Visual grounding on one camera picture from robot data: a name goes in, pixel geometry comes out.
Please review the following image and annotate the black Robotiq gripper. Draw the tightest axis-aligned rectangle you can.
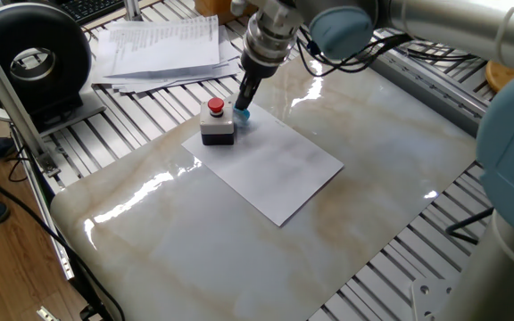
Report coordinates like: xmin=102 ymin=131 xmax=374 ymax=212
xmin=235 ymin=57 xmax=280 ymax=111

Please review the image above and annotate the blue correction tape dispenser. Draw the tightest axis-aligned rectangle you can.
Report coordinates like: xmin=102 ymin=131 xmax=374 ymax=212
xmin=233 ymin=106 xmax=252 ymax=124

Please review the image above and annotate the loose white paper pile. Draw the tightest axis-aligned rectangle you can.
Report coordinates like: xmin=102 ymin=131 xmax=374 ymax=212
xmin=89 ymin=24 xmax=243 ymax=95

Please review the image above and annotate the grey box red push button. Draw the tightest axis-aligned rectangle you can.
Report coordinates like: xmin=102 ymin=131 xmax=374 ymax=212
xmin=199 ymin=96 xmax=236 ymax=147

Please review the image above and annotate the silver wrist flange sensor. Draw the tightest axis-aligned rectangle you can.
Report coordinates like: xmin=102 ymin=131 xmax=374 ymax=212
xmin=240 ymin=12 xmax=301 ymax=72

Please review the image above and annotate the wooden block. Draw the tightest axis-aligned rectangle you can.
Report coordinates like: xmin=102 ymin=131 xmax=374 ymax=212
xmin=193 ymin=0 xmax=258 ymax=26

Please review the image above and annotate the printed white paper sheet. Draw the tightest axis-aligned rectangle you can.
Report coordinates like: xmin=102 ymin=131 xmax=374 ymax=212
xmin=104 ymin=15 xmax=221 ymax=80

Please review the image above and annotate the grey metal stand plate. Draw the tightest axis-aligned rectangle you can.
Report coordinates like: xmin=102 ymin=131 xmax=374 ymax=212
xmin=0 ymin=88 xmax=107 ymax=135

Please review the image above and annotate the black computer keyboard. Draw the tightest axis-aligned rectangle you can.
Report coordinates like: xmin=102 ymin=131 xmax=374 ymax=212
xmin=54 ymin=0 xmax=127 ymax=26

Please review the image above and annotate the aluminium table edge beam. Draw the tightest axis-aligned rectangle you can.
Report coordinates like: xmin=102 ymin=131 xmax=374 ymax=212
xmin=11 ymin=128 xmax=76 ymax=282

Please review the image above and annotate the round wooden disc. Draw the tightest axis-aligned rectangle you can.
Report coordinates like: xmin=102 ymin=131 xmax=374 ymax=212
xmin=484 ymin=60 xmax=514 ymax=94

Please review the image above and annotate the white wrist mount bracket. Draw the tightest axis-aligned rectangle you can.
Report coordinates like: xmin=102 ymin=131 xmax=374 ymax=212
xmin=229 ymin=0 xmax=305 ymax=21

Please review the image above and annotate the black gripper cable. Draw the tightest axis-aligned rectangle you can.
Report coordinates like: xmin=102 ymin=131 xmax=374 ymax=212
xmin=294 ymin=26 xmax=414 ymax=75

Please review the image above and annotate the thick aluminium rail profile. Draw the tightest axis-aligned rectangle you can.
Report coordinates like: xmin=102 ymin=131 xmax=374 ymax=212
xmin=370 ymin=42 xmax=493 ymax=137

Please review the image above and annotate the metal corner bracket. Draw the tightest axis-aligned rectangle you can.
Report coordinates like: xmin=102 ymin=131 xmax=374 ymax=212
xmin=37 ymin=151 xmax=62 ymax=177
xmin=37 ymin=305 xmax=62 ymax=321

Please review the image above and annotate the aluminium frame post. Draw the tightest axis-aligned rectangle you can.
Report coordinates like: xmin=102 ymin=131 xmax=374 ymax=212
xmin=0 ymin=17 xmax=62 ymax=177

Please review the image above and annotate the long black floor cable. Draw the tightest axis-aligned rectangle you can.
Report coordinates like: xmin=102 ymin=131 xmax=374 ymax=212
xmin=0 ymin=162 xmax=127 ymax=321

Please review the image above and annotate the black looped cable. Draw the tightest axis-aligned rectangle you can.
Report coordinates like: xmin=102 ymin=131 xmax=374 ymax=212
xmin=444 ymin=207 xmax=494 ymax=246

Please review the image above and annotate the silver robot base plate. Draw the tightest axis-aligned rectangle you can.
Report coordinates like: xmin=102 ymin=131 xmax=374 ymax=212
xmin=410 ymin=276 xmax=461 ymax=321

